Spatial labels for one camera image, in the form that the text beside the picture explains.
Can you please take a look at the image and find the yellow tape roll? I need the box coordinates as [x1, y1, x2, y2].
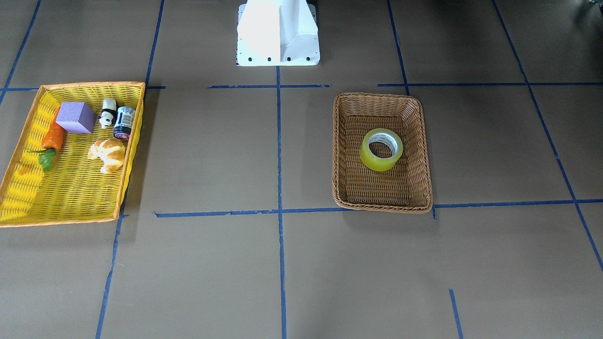
[359, 128, 404, 172]

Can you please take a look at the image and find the brown wicker basket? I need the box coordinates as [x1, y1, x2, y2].
[332, 92, 433, 214]

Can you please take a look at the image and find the yellow plastic basket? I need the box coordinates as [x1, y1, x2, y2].
[0, 81, 146, 227]

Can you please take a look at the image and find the small blue can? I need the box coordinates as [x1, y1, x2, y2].
[113, 106, 136, 141]

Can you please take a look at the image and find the panda figurine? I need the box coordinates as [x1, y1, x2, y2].
[98, 98, 117, 129]

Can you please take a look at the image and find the purple foam cube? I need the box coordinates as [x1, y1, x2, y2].
[55, 101, 97, 134]

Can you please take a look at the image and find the toy carrot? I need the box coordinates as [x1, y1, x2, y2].
[27, 110, 66, 172]

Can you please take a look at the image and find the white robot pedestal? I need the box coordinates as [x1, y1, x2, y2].
[236, 0, 321, 67]

